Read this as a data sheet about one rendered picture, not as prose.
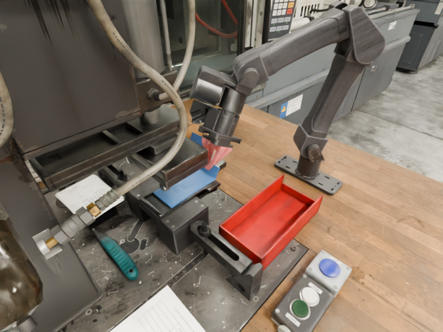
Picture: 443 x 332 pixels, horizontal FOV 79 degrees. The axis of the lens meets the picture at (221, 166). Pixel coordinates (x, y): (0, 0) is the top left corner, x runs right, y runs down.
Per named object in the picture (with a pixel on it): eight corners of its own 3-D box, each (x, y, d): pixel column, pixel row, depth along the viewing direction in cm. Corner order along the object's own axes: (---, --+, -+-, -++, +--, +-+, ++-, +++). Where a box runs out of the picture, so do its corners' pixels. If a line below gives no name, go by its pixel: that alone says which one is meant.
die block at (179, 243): (209, 230, 65) (208, 208, 61) (177, 255, 60) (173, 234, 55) (161, 190, 76) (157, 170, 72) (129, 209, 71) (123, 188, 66)
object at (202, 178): (220, 176, 68) (219, 167, 66) (171, 208, 59) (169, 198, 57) (201, 165, 72) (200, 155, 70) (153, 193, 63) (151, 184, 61)
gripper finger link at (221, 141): (186, 163, 66) (198, 127, 64) (204, 164, 72) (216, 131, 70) (205, 174, 63) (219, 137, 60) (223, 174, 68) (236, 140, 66)
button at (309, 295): (318, 300, 50) (321, 294, 49) (310, 311, 49) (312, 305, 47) (304, 289, 52) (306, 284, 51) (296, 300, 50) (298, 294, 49)
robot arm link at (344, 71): (296, 157, 73) (362, 27, 54) (289, 143, 78) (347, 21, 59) (317, 159, 74) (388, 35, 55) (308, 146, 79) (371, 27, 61)
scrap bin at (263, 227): (318, 211, 70) (324, 194, 66) (259, 275, 56) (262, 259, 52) (279, 189, 77) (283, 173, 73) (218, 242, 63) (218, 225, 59)
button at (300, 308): (310, 312, 48) (312, 307, 47) (301, 325, 47) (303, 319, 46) (295, 301, 50) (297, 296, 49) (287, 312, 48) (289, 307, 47)
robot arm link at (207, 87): (190, 104, 59) (211, 51, 52) (190, 89, 66) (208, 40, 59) (237, 121, 63) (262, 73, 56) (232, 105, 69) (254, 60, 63)
